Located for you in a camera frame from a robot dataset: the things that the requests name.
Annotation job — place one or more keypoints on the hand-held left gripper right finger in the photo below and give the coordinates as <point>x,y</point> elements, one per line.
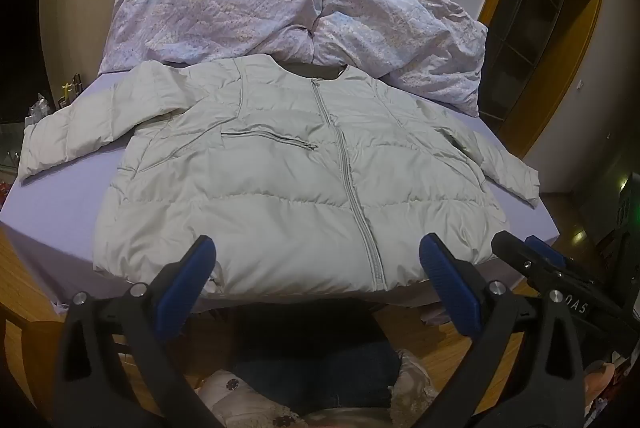
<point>445,278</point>

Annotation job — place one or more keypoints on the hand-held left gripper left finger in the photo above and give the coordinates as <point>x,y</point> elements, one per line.
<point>192,275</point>

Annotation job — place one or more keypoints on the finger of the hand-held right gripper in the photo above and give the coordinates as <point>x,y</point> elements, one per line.
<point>522,255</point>
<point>545,250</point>

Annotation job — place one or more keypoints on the pale grey puffer jacket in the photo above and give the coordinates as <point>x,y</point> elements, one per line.
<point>280,188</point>

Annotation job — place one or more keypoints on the person's right hand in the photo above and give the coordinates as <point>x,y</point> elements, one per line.
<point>600,383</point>

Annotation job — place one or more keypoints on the beige flowered slipper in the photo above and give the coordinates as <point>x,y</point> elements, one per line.
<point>240,400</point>
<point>412,378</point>

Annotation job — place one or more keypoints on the person's legs in jeans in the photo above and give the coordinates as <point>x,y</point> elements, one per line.
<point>310,348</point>

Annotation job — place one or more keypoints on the bed with lavender sheet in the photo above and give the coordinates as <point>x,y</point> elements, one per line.
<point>70,203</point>

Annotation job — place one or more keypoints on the bedside table clutter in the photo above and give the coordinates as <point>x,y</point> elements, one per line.
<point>55,98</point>

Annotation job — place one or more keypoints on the dark paned door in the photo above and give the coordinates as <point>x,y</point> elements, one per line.
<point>540,18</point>

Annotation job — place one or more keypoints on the floral pink quilt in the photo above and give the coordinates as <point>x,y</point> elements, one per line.
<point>280,3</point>

